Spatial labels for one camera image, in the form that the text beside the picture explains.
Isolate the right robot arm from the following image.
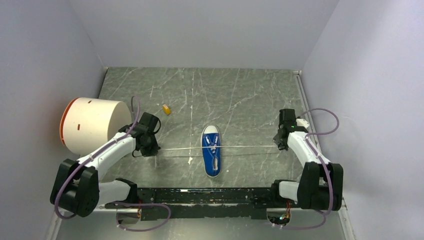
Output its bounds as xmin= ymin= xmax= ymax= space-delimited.
xmin=269 ymin=108 xmax=344 ymax=214

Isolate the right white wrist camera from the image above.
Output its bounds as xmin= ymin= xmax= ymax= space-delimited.
xmin=296 ymin=118 xmax=310 ymax=129

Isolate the blue canvas sneaker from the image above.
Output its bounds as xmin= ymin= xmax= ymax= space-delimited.
xmin=201 ymin=125 xmax=221 ymax=178

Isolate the white orange cylindrical bucket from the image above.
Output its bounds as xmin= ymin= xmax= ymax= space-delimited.
xmin=59 ymin=97 xmax=132 ymax=156

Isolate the white shoelace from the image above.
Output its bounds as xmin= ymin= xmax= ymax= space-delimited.
xmin=160 ymin=145 xmax=275 ymax=152

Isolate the small yellow block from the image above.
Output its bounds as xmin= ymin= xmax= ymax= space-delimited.
xmin=162 ymin=104 xmax=171 ymax=116

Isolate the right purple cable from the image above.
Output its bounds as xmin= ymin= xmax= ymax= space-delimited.
xmin=271 ymin=107 xmax=340 ymax=231

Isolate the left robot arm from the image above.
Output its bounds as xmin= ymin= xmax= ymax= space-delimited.
xmin=50 ymin=112 xmax=161 ymax=219

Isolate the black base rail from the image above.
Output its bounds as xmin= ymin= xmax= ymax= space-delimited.
xmin=104 ymin=187 xmax=302 ymax=222

